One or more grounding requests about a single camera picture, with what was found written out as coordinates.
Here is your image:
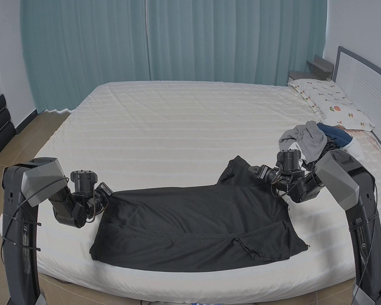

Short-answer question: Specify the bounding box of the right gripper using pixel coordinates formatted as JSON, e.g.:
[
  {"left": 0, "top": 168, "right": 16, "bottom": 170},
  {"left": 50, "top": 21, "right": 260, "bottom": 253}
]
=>
[{"left": 248, "top": 165, "right": 279, "bottom": 184}]

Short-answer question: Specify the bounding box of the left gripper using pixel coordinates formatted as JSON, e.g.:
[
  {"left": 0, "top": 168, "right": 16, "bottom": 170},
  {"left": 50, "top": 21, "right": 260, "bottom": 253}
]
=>
[{"left": 97, "top": 182, "right": 114, "bottom": 203}]

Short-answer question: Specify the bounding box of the black T-shirt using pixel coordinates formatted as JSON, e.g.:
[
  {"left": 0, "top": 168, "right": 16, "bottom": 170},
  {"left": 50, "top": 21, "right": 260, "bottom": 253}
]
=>
[{"left": 89, "top": 155, "right": 311, "bottom": 273}]

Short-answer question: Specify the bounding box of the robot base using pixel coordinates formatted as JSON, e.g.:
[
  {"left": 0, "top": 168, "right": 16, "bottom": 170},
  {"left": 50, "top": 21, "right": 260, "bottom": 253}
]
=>
[{"left": 140, "top": 299, "right": 232, "bottom": 305}]

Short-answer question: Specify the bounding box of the pile of clothes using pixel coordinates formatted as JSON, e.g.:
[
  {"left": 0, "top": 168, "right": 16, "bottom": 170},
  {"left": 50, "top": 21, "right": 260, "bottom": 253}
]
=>
[{"left": 279, "top": 120, "right": 366, "bottom": 164}]

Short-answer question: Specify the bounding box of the bed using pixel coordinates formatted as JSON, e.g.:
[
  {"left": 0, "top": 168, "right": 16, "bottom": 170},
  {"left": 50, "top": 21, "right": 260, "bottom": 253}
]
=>
[{"left": 0, "top": 46, "right": 381, "bottom": 299}]

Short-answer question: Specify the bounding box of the white printed pillow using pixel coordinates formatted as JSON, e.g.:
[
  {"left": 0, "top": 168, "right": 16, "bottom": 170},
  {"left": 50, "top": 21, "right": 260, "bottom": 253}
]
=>
[{"left": 287, "top": 78, "right": 376, "bottom": 131}]

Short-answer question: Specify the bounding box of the grey bedside table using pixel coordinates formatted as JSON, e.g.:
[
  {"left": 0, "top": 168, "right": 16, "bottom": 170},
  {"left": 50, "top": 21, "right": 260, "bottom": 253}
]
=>
[{"left": 288, "top": 55, "right": 334, "bottom": 82}]

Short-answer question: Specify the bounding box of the blue-green curtain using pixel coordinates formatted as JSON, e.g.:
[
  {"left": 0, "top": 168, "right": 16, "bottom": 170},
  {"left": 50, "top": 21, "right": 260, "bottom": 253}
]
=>
[
  {"left": 145, "top": 0, "right": 327, "bottom": 86},
  {"left": 21, "top": 0, "right": 151, "bottom": 113}
]

